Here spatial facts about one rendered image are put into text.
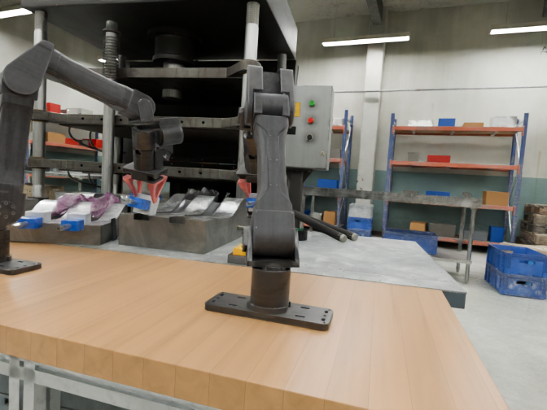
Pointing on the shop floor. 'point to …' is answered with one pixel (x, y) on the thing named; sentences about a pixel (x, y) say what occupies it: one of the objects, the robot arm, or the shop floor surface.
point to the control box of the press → (308, 138)
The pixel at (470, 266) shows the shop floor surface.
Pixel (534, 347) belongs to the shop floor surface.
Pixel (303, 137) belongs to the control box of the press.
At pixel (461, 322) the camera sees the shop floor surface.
